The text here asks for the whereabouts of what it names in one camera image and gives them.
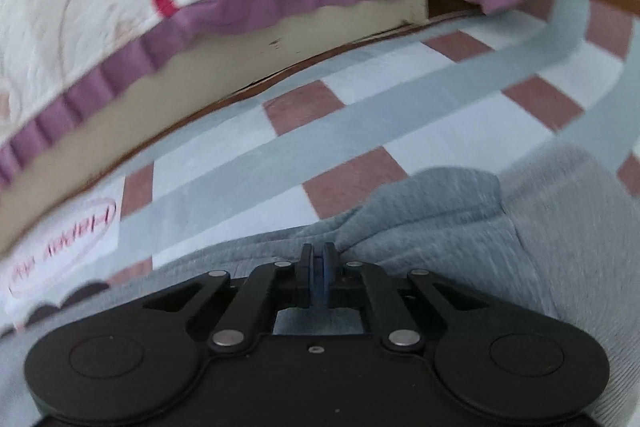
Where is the grey garment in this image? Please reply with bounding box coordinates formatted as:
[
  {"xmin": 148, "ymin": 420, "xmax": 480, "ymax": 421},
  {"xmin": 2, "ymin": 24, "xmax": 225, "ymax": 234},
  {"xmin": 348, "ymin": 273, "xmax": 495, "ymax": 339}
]
[{"xmin": 145, "ymin": 147, "xmax": 640, "ymax": 427}]

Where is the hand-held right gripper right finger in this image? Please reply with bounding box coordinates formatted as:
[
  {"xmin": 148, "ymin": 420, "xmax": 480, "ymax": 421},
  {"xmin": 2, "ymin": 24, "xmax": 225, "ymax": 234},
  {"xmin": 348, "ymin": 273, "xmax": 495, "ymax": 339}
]
[{"xmin": 316, "ymin": 243, "xmax": 489, "ymax": 353}]

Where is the white bear-print quilt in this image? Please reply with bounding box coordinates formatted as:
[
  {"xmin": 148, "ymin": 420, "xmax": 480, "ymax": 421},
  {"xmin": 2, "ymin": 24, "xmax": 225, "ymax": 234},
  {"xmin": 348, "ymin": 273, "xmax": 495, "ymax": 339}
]
[{"xmin": 0, "ymin": 0, "xmax": 538, "ymax": 192}]

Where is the checked bear-print mat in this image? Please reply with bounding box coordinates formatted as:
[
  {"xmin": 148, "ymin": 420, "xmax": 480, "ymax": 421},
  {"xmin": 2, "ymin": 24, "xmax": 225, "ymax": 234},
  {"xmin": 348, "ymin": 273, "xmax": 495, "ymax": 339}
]
[{"xmin": 0, "ymin": 0, "xmax": 640, "ymax": 333}]

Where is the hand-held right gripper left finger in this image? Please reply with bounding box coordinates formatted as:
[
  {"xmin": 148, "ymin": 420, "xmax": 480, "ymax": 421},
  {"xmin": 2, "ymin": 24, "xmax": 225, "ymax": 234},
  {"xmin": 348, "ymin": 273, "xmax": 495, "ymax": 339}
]
[{"xmin": 142, "ymin": 243, "xmax": 317, "ymax": 353}]

